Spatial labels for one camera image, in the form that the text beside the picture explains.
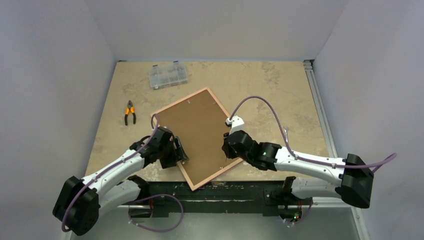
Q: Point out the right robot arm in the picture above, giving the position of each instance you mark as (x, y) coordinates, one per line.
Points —
(348, 179)

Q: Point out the pink photo frame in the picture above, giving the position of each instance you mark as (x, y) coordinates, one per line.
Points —
(198, 119)

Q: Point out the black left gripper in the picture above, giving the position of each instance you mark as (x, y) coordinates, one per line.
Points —
(171, 161)

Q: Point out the silver wrench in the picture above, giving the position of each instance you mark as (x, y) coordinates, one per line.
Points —
(286, 133)

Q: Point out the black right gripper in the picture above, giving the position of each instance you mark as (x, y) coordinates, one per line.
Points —
(227, 145)

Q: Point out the orange black pliers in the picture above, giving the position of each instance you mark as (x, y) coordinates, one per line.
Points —
(130, 110)

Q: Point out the clear plastic screw organizer box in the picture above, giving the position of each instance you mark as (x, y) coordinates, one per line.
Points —
(168, 75)

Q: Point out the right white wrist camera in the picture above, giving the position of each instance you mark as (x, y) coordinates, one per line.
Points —
(235, 124)

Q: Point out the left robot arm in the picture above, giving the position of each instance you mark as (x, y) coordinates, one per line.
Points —
(82, 201)

